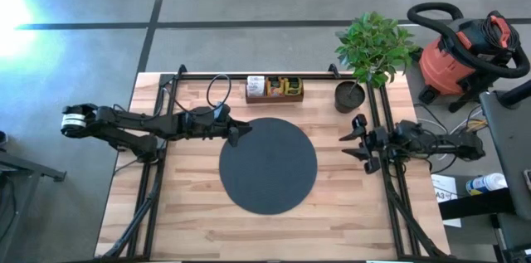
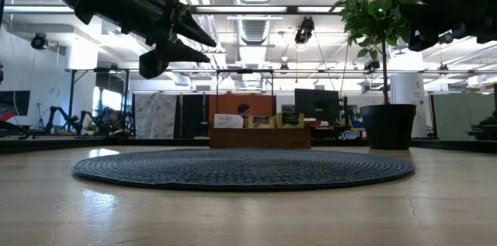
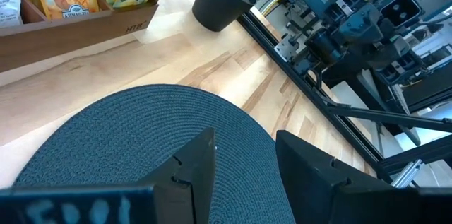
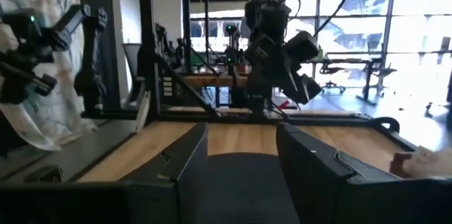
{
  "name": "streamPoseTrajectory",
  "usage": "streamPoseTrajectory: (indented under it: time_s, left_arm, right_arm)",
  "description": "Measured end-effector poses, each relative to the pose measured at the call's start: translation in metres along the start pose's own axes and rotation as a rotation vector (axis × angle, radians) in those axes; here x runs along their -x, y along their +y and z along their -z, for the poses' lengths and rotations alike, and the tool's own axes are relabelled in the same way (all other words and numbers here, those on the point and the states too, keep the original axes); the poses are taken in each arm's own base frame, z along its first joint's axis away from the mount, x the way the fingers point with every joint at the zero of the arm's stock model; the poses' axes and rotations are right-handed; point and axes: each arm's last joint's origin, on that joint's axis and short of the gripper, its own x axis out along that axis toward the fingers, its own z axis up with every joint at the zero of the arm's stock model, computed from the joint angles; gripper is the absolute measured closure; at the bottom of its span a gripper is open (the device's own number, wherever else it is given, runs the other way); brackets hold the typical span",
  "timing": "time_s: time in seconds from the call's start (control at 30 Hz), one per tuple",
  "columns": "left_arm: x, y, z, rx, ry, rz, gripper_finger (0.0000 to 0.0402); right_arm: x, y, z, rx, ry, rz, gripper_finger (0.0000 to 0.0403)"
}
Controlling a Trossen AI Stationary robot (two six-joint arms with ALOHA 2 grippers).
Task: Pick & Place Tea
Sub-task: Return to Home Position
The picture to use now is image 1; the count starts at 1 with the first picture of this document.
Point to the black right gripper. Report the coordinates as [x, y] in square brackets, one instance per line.
[379, 142]

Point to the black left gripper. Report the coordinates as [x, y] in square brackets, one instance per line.
[217, 126]

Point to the white tea packet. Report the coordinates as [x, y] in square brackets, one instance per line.
[255, 85]

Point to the green yellow tea packet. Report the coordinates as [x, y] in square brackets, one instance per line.
[293, 86]

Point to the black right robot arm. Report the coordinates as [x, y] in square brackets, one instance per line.
[448, 147]

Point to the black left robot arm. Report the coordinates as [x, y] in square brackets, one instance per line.
[124, 124]

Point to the wooden tea organizer box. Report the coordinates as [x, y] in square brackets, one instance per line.
[274, 99]

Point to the round dark woven placemat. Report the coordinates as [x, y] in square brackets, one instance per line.
[267, 167]

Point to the white paper sheet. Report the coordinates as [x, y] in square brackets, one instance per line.
[439, 182]

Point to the green plant in black pot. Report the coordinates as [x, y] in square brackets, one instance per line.
[373, 47]

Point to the orange black shop vacuum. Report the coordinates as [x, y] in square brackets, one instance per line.
[448, 68]

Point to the white blue bottle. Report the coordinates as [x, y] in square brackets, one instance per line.
[487, 183]

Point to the black cart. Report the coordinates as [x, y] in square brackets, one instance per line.
[510, 138]

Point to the black floor stand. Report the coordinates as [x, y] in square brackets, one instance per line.
[25, 171]

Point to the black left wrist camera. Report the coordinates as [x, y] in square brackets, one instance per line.
[222, 111]

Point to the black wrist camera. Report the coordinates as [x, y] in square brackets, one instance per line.
[408, 130]
[222, 111]

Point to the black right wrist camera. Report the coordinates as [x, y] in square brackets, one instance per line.
[408, 130]

